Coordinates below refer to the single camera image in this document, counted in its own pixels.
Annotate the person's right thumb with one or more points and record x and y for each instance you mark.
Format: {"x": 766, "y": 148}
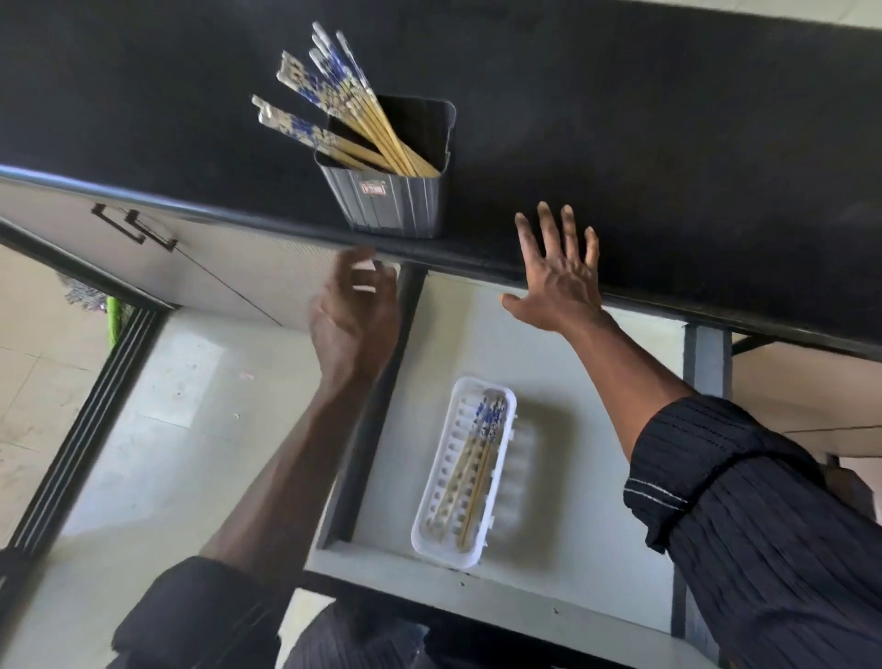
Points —
{"x": 518, "y": 305}

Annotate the blue patterned bamboo chopstick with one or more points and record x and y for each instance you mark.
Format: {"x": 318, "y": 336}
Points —
{"x": 475, "y": 475}
{"x": 484, "y": 482}
{"x": 463, "y": 462}

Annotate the person's left forearm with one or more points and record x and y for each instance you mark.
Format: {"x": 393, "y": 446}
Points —
{"x": 296, "y": 475}

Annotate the person's right forearm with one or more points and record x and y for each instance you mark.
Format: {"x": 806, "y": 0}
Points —
{"x": 627, "y": 386}

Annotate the person's left hand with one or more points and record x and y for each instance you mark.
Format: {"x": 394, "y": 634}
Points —
{"x": 351, "y": 331}

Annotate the black striped shirt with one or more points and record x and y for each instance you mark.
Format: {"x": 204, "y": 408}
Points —
{"x": 758, "y": 537}

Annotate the person's right middle finger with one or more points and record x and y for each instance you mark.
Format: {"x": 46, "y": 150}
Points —
{"x": 550, "y": 231}

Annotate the black sliding door track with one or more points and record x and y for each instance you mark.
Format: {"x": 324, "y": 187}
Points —
{"x": 83, "y": 427}

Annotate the white cabinet door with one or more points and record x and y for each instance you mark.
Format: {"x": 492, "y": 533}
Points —
{"x": 227, "y": 265}

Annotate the person's right hand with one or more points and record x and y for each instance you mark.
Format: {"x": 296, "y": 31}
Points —
{"x": 559, "y": 293}

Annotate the grey ribbed chopstick holder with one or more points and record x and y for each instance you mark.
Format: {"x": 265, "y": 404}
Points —
{"x": 396, "y": 200}

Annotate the bunch of blue patterned chopsticks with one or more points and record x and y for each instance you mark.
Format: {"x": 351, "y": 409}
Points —
{"x": 337, "y": 96}

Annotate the green plastic object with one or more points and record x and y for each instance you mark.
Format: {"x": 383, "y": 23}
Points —
{"x": 118, "y": 321}

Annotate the white slotted plastic tray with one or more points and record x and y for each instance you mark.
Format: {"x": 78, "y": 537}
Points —
{"x": 510, "y": 475}

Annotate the person's left fingers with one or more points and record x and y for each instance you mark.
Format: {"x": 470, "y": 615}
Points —
{"x": 365, "y": 272}

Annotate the person's right little finger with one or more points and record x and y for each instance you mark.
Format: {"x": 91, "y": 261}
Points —
{"x": 592, "y": 249}

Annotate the open white drawer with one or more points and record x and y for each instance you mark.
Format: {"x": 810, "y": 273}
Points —
{"x": 586, "y": 496}

